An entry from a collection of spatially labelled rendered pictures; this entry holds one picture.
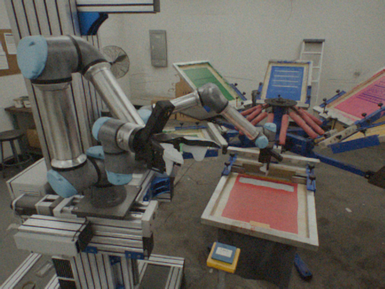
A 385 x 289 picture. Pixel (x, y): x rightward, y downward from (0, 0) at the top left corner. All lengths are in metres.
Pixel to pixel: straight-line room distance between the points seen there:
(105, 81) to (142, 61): 5.88
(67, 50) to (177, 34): 5.49
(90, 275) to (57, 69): 1.28
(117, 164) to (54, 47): 0.38
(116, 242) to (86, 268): 0.56
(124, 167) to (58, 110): 0.29
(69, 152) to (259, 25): 5.23
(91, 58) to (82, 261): 1.22
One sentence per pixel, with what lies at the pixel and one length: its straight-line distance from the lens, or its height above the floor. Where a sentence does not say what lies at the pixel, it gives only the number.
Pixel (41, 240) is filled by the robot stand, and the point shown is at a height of 1.16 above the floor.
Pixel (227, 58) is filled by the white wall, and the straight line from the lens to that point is 5.99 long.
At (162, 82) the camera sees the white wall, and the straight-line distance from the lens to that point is 6.61.
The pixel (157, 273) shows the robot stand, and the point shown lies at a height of 0.21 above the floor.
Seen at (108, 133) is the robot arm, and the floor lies 1.67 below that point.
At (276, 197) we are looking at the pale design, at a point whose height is 0.95.
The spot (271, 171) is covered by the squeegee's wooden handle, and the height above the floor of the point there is 1.03.
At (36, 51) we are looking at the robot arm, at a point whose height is 1.86.
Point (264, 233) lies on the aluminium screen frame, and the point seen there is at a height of 0.98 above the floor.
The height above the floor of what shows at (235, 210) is 0.95.
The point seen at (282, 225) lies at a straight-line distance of 1.56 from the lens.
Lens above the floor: 1.92
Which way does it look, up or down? 24 degrees down
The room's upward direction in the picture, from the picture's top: straight up
